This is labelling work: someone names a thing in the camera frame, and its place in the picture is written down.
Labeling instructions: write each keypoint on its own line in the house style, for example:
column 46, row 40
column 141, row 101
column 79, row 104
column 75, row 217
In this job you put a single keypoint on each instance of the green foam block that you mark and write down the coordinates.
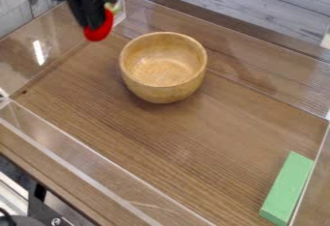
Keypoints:
column 286, row 190

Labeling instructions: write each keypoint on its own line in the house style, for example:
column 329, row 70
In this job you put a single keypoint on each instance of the red plush strawberry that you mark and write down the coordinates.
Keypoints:
column 101, row 33

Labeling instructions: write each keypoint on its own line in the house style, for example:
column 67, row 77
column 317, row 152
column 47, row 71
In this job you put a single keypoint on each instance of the wooden bowl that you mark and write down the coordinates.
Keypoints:
column 164, row 66

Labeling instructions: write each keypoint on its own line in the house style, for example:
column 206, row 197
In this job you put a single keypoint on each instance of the black table leg bracket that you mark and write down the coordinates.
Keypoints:
column 41, row 211

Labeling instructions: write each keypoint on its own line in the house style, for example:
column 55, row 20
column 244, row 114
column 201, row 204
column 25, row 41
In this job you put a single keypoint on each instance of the clear acrylic corner bracket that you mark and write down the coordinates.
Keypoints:
column 119, row 11

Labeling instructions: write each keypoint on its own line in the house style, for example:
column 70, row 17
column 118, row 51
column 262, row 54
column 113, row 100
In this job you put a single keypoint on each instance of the clear acrylic enclosure wall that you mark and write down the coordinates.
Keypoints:
column 141, row 164

